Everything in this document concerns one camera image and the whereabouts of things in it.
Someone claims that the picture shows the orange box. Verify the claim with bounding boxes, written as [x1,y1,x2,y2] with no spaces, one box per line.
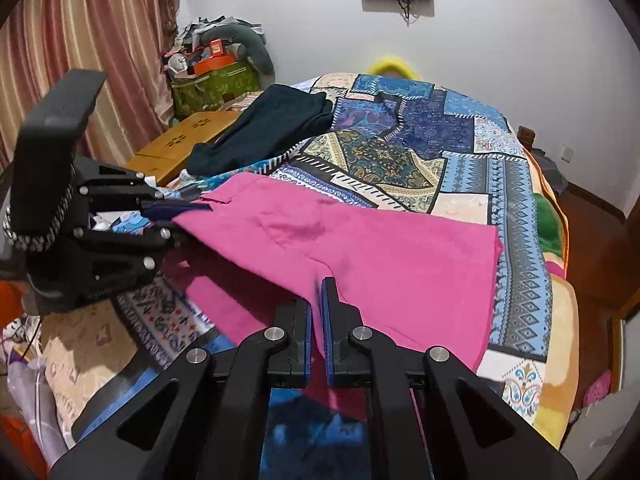
[192,54,237,77]

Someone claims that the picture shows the grey plush pillow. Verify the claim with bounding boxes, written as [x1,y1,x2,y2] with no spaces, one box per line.
[194,22,276,75]

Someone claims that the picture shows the dark teal garment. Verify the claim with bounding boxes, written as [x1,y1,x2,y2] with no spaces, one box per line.
[187,83,335,179]

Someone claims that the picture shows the white plastic bag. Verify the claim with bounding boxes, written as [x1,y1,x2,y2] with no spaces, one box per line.
[4,350,68,466]

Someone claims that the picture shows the pink slippers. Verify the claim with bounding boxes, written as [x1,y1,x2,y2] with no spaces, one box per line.
[582,369,614,408]

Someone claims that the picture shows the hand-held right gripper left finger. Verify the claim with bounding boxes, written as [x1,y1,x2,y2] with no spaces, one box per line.
[50,299,314,480]

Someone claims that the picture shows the pink pants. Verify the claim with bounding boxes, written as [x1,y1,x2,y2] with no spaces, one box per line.
[164,172,504,413]

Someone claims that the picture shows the pink striped curtain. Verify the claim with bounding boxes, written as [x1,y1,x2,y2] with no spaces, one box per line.
[0,0,187,173]

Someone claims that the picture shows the patchwork printed blanket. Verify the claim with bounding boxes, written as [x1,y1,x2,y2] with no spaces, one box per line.
[40,72,566,480]

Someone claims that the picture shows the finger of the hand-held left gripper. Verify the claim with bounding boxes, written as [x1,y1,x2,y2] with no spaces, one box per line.
[74,157,202,217]
[74,226,192,282]

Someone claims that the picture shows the green storage bag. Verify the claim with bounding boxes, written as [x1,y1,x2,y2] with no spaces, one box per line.
[170,62,261,120]

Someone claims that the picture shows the wooden bed post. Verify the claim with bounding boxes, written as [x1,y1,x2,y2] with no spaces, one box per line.
[517,125,543,157]

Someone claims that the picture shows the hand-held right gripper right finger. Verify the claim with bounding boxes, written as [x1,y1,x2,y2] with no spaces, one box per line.
[320,276,579,480]

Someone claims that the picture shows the yellow curved object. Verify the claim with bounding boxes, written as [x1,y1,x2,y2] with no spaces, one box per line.
[364,54,427,82]

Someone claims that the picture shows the black and white braided cord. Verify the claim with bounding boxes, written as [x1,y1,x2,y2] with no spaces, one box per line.
[2,180,71,253]

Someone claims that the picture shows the wooden folding table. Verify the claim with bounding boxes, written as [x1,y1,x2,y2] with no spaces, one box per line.
[122,110,242,187]

